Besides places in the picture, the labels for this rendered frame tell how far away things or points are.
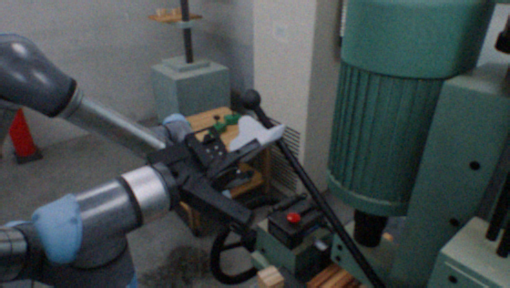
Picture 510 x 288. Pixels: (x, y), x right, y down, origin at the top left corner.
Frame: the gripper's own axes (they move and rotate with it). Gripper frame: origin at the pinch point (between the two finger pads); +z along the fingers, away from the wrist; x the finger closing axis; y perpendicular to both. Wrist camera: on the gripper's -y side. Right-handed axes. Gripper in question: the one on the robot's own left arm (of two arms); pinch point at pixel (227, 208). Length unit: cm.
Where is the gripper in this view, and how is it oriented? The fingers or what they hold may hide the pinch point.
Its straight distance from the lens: 102.0
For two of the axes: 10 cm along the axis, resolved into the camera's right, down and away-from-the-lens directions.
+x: -7.9, 2.5, -5.7
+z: 5.1, 7.7, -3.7
